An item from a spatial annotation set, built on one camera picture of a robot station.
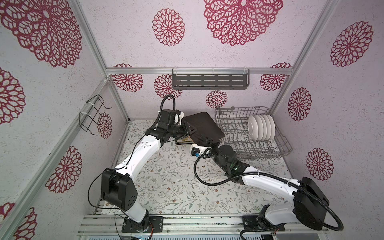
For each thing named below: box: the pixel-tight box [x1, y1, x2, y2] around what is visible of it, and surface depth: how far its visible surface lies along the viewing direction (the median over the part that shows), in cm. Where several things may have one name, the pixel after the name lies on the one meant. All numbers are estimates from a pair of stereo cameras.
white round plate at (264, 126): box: [259, 114, 268, 141], surface depth 98 cm
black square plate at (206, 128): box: [181, 111, 225, 147], surface depth 83 cm
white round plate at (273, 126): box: [266, 114, 276, 141], surface depth 99 cm
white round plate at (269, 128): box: [263, 114, 272, 141], surface depth 98 cm
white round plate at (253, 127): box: [247, 115, 259, 141], surface depth 102 cm
